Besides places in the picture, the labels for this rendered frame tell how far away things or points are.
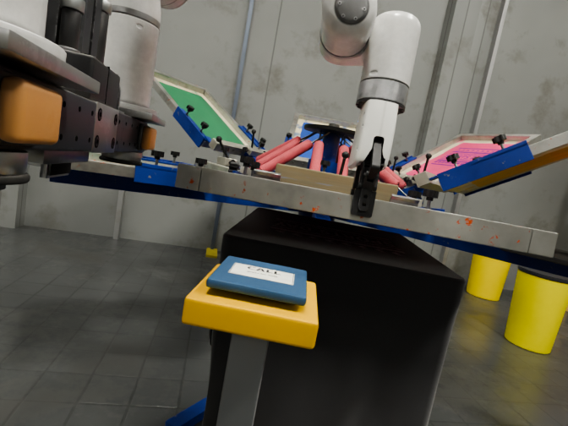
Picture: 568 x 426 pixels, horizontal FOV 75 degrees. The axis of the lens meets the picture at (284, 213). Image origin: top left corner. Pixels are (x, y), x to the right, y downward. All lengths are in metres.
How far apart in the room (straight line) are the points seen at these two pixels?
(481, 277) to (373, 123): 4.41
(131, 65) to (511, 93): 5.12
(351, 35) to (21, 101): 0.41
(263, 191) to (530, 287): 3.16
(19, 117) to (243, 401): 0.34
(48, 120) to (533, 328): 3.55
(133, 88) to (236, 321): 0.49
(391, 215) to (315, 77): 3.88
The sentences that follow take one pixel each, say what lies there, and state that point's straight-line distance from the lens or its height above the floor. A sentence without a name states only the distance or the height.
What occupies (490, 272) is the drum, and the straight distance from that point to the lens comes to 4.88.
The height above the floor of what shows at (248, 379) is 0.86.
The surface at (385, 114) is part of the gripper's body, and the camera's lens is 0.57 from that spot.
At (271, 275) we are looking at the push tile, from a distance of 0.41.
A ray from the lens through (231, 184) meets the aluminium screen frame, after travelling 0.58.
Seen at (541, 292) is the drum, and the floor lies 0.49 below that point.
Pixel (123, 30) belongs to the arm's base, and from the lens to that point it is 0.75.
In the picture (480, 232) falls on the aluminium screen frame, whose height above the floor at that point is 1.05.
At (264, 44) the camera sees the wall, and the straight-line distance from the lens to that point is 4.38.
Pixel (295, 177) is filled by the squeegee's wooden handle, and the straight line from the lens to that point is 1.16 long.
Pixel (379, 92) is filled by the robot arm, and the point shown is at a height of 1.22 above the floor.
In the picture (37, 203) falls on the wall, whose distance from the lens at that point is 4.62.
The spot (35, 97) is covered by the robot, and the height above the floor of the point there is 1.11.
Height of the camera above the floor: 1.09
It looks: 7 degrees down
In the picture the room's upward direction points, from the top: 10 degrees clockwise
